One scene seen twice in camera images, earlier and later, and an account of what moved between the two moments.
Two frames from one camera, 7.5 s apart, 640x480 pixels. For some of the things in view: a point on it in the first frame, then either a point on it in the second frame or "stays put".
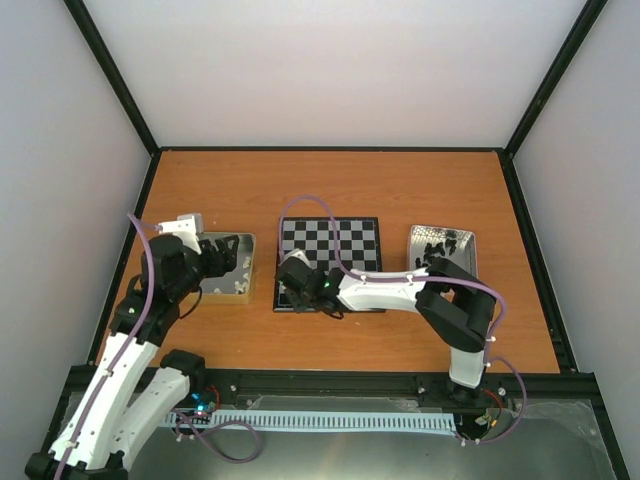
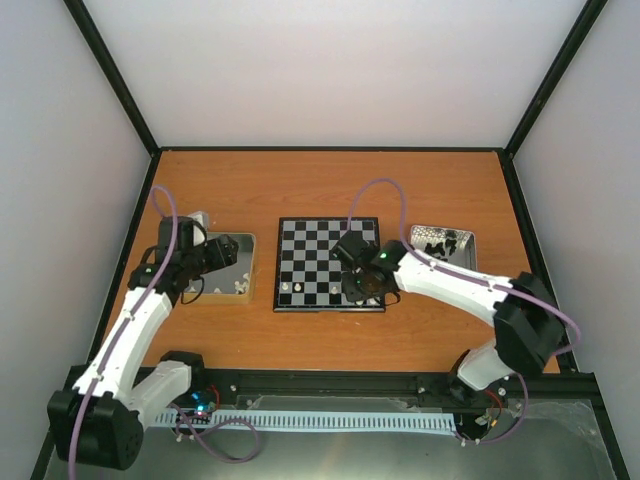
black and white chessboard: [358, 239] stays put
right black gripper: [298, 305] → [354, 294]
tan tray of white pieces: [239, 285] stays put
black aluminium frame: [79, 380] stays put
